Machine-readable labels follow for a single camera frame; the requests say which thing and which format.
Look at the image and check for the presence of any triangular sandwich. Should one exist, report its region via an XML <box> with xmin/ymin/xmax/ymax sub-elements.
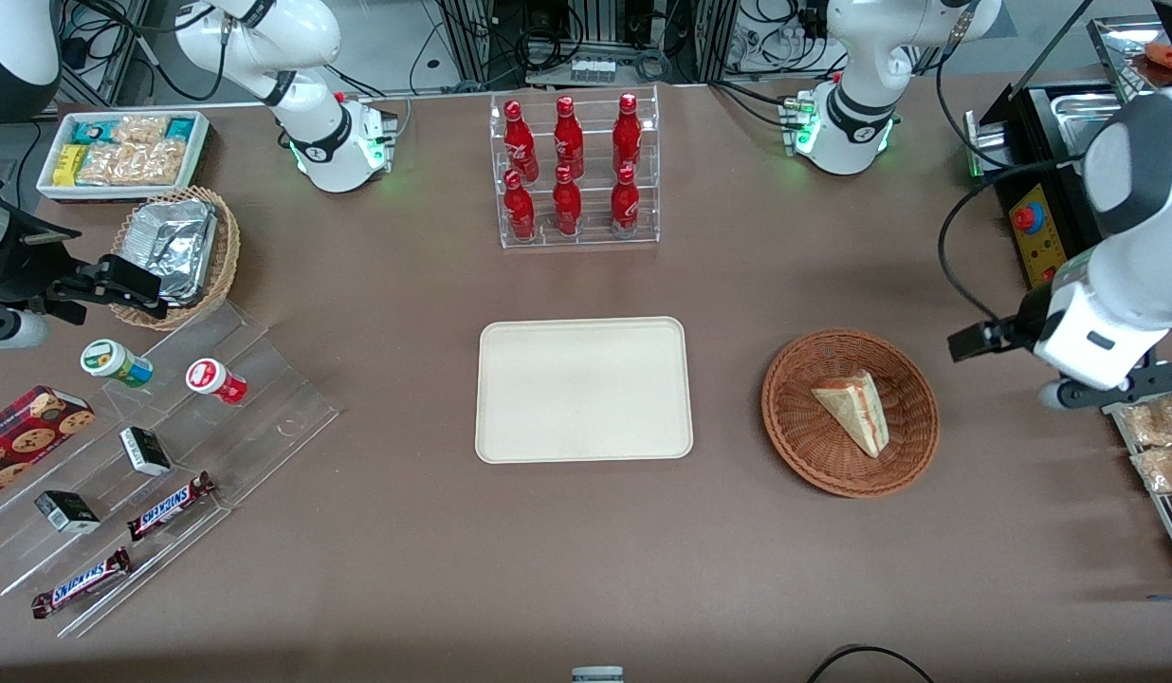
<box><xmin>812</xmin><ymin>370</ymin><xmax>890</xmax><ymax>459</ymax></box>

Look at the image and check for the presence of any light wicker basket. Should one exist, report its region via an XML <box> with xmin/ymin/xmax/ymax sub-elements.
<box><xmin>110</xmin><ymin>186</ymin><xmax>241</xmax><ymax>331</ymax></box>

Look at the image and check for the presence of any brown wicker basket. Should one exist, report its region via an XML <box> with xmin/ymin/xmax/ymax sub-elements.
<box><xmin>761</xmin><ymin>328</ymin><xmax>941</xmax><ymax>499</ymax></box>

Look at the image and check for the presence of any cream plastic tray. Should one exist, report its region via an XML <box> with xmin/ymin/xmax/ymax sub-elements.
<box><xmin>475</xmin><ymin>317</ymin><xmax>694</xmax><ymax>465</ymax></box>

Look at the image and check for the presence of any silver foil package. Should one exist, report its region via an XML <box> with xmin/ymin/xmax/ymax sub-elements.
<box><xmin>121</xmin><ymin>199</ymin><xmax>219</xmax><ymax>306</ymax></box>

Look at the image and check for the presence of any white plastic snack bin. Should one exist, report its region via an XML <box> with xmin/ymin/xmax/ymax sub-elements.
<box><xmin>36</xmin><ymin>110</ymin><xmax>211</xmax><ymax>202</ymax></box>

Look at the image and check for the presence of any green lid white cup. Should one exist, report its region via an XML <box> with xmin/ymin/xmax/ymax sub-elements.
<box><xmin>81</xmin><ymin>339</ymin><xmax>155</xmax><ymax>389</ymax></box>

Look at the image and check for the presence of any black food warmer case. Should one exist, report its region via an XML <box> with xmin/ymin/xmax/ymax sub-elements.
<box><xmin>965</xmin><ymin>14</ymin><xmax>1172</xmax><ymax>290</ymax></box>

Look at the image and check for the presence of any clear cracker bag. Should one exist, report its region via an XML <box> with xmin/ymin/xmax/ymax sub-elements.
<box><xmin>112</xmin><ymin>116</ymin><xmax>170</xmax><ymax>148</ymax></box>
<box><xmin>79</xmin><ymin>140</ymin><xmax>189</xmax><ymax>187</ymax></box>

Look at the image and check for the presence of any clear snack bag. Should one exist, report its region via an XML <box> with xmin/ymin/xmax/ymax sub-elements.
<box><xmin>1117</xmin><ymin>394</ymin><xmax>1172</xmax><ymax>447</ymax></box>
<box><xmin>1131</xmin><ymin>446</ymin><xmax>1172</xmax><ymax>494</ymax></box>

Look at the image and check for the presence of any red lid cup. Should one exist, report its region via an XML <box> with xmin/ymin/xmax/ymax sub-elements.
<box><xmin>186</xmin><ymin>358</ymin><xmax>248</xmax><ymax>406</ymax></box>

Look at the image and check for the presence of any red cookie box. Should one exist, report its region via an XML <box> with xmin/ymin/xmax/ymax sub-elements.
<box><xmin>0</xmin><ymin>384</ymin><xmax>97</xmax><ymax>504</ymax></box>

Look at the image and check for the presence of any small dark box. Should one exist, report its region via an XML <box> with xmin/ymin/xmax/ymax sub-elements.
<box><xmin>34</xmin><ymin>489</ymin><xmax>101</xmax><ymax>534</ymax></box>
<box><xmin>119</xmin><ymin>427</ymin><xmax>173</xmax><ymax>477</ymax></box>

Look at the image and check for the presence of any clear acrylic stepped display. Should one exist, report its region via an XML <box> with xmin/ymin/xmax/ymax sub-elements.
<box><xmin>0</xmin><ymin>302</ymin><xmax>340</xmax><ymax>638</ymax></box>

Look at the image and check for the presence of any steel warmer pan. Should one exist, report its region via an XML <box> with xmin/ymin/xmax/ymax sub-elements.
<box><xmin>1051</xmin><ymin>90</ymin><xmax>1132</xmax><ymax>176</ymax></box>

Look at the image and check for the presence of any Snickers bar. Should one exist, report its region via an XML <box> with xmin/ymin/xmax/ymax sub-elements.
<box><xmin>126</xmin><ymin>471</ymin><xmax>217</xmax><ymax>543</ymax></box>
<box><xmin>31</xmin><ymin>547</ymin><xmax>133</xmax><ymax>619</ymax></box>

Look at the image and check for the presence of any red cola bottle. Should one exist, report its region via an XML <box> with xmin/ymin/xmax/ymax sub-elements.
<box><xmin>554</xmin><ymin>96</ymin><xmax>585</xmax><ymax>174</ymax></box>
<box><xmin>611</xmin><ymin>164</ymin><xmax>641</xmax><ymax>235</ymax></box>
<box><xmin>504</xmin><ymin>100</ymin><xmax>539</xmax><ymax>179</ymax></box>
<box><xmin>613</xmin><ymin>92</ymin><xmax>643</xmax><ymax>172</ymax></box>
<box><xmin>552</xmin><ymin>165</ymin><xmax>583</xmax><ymax>237</ymax></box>
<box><xmin>503</xmin><ymin>169</ymin><xmax>537</xmax><ymax>241</ymax></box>

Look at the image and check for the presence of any clear acrylic bottle rack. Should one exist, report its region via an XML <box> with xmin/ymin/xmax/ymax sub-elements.
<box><xmin>489</xmin><ymin>85</ymin><xmax>661</xmax><ymax>249</ymax></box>

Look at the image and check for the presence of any metal wire rack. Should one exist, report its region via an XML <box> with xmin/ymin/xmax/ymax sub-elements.
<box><xmin>1103</xmin><ymin>378</ymin><xmax>1172</xmax><ymax>580</ymax></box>

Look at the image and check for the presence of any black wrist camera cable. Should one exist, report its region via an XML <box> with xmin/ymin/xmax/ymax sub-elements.
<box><xmin>937</xmin><ymin>157</ymin><xmax>1091</xmax><ymax>325</ymax></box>

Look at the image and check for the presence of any black cable loop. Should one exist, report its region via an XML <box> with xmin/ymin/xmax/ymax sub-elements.
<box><xmin>806</xmin><ymin>645</ymin><xmax>938</xmax><ymax>683</ymax></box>

